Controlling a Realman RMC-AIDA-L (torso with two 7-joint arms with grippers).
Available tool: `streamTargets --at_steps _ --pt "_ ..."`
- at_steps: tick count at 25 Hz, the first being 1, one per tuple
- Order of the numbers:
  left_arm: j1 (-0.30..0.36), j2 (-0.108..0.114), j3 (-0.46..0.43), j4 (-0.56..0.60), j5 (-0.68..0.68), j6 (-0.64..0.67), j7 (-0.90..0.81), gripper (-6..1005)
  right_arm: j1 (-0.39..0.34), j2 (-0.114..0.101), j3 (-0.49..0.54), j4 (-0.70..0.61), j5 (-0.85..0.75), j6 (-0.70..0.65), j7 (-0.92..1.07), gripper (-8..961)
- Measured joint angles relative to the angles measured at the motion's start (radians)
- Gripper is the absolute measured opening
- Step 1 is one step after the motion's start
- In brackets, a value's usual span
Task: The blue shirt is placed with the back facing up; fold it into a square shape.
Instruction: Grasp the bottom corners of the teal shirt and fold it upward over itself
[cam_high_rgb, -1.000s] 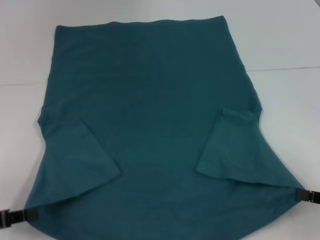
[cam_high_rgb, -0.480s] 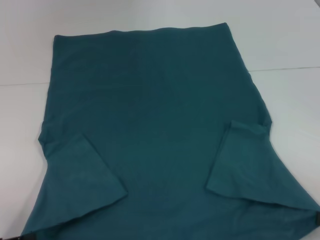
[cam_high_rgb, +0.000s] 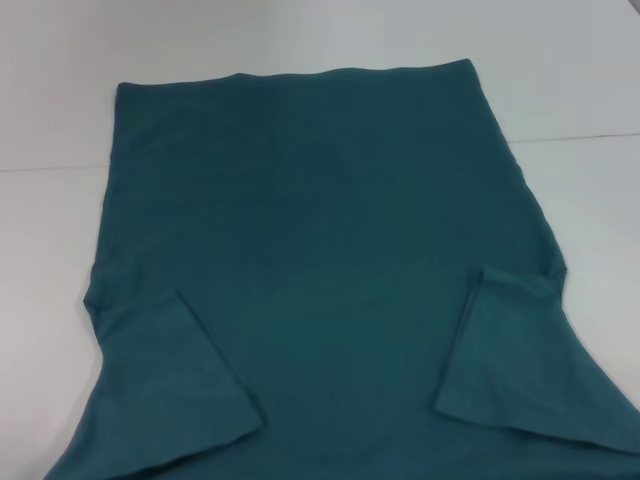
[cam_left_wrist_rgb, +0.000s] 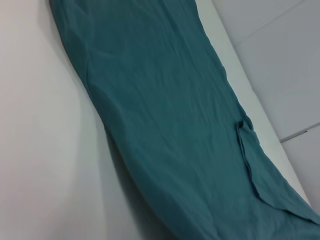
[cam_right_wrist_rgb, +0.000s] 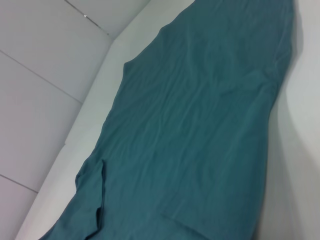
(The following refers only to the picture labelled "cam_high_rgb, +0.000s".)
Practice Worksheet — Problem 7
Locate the teal blue shirt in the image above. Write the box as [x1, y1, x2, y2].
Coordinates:
[42, 58, 640, 480]

